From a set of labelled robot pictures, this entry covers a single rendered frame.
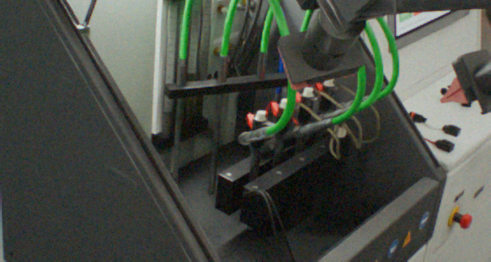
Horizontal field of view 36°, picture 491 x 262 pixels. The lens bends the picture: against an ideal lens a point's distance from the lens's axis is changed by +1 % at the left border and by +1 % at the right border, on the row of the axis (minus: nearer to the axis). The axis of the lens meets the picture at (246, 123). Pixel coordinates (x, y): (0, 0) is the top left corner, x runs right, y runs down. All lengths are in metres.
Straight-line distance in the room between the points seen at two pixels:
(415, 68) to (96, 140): 0.98
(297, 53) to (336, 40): 0.10
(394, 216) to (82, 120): 0.63
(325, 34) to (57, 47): 0.47
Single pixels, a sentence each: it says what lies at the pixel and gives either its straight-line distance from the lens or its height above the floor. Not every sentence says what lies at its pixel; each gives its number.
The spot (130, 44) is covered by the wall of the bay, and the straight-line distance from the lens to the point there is 1.51.
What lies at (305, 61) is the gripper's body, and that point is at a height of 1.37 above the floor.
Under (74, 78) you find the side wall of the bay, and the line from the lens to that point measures 1.19.
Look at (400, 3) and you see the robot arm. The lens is 0.84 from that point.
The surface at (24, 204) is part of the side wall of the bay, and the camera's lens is 1.42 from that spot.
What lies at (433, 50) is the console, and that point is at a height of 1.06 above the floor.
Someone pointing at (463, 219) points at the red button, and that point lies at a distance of 1.81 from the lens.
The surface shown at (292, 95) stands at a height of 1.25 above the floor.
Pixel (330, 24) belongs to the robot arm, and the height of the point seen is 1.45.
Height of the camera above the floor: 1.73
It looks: 27 degrees down
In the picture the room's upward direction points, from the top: 6 degrees clockwise
